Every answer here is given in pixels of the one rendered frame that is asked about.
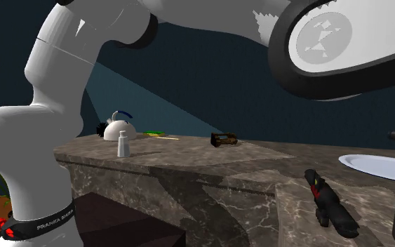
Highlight small white bottle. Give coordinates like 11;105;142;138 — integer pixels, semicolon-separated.
116;130;131;159

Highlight dark brown openwork holder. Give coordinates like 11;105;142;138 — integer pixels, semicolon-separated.
210;131;239;148

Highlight black bird figure red marks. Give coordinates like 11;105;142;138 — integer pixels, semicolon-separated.
303;168;361;239

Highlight black bristle brush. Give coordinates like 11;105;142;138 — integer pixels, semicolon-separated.
95;122;108;138

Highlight white round basin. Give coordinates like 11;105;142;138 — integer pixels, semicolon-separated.
337;153;395;184

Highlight white kettle with blue handle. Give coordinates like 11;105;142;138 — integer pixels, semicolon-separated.
102;109;138;142

